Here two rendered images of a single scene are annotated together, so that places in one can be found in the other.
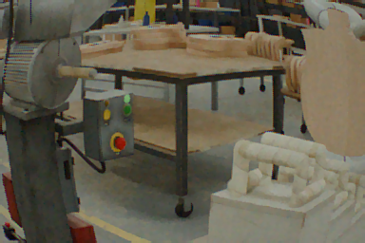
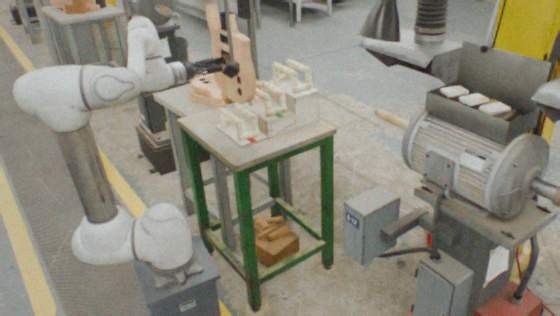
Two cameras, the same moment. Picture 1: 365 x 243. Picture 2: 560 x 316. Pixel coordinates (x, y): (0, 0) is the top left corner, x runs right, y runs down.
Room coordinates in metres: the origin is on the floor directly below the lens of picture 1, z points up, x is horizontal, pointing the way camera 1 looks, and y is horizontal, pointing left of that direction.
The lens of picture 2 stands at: (3.43, 0.23, 1.98)
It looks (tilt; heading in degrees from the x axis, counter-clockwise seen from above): 29 degrees down; 187
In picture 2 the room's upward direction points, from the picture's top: 1 degrees counter-clockwise
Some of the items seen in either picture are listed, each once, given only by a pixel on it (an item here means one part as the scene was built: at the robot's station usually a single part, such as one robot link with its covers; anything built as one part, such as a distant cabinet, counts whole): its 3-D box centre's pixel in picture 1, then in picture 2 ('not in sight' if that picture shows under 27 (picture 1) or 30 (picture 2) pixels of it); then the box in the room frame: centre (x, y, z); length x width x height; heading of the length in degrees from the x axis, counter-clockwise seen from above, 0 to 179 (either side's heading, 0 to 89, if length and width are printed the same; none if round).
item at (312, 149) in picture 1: (295, 146); (284, 69); (1.26, -0.22, 1.20); 0.20 x 0.03 x 0.03; 44
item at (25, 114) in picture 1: (28, 103); (482, 202); (2.18, 0.58, 1.11); 0.36 x 0.24 x 0.04; 45
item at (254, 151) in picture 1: (273, 155); (298, 66); (1.20, -0.16, 1.20); 0.20 x 0.03 x 0.03; 44
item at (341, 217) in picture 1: (307, 220); (267, 116); (1.34, -0.31, 0.98); 0.27 x 0.16 x 0.09; 45
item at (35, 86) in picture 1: (36, 68); (470, 156); (2.13, 0.53, 1.25); 0.41 x 0.27 x 0.26; 45
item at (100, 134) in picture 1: (90, 132); (391, 238); (2.24, 0.30, 0.99); 0.24 x 0.21 x 0.26; 45
